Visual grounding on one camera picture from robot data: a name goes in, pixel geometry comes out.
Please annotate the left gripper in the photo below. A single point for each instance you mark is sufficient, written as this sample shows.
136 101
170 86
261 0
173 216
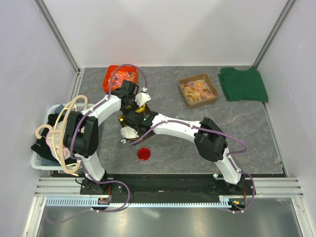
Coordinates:
136 104

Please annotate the star candy tin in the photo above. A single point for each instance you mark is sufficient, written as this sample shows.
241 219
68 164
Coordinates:
142 109

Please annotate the orange candy box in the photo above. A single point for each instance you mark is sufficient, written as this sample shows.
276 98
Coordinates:
124 73

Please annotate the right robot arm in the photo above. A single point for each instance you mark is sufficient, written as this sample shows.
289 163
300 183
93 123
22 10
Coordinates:
211 142

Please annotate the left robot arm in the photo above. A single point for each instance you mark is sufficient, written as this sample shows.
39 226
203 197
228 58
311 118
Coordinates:
81 135

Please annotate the red jar lid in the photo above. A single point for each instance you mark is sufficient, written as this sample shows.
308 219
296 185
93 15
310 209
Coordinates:
144 154

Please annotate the brown gummy candy box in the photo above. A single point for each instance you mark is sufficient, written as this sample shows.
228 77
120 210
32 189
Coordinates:
197 91

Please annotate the beige clothes hanger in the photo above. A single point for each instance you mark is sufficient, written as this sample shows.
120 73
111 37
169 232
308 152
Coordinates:
61 131

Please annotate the white laundry basket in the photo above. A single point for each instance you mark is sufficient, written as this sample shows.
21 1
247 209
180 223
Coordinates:
37 162

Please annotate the green folded cloth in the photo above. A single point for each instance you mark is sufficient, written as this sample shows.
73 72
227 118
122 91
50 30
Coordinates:
242 85

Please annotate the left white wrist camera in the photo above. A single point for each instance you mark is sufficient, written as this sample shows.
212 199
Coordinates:
142 98

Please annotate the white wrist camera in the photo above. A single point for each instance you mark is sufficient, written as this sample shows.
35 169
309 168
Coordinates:
142 98
128 134

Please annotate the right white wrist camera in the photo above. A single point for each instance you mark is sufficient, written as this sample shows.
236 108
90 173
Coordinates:
128 134

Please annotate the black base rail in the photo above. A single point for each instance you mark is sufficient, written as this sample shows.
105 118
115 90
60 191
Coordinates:
168 183

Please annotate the white cable duct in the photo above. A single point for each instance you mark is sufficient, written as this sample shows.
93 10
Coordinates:
95 202

